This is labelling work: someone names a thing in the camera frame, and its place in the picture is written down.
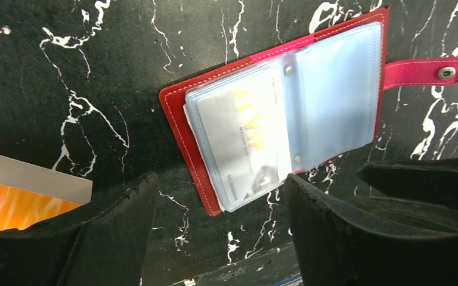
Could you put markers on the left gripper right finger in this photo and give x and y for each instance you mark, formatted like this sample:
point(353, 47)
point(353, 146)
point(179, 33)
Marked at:
point(370, 241)

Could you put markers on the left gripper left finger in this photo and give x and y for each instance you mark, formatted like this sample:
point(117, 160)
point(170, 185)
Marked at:
point(103, 242)

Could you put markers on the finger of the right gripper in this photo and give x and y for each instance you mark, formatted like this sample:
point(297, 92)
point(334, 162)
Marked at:
point(433, 182)

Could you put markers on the red card holder wallet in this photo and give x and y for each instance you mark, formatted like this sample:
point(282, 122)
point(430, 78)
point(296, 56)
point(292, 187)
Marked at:
point(333, 81)

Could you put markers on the white credit card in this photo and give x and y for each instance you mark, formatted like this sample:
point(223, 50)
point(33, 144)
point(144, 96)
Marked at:
point(240, 123)

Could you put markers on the orange book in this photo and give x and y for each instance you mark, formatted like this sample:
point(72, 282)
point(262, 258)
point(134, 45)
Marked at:
point(30, 194)

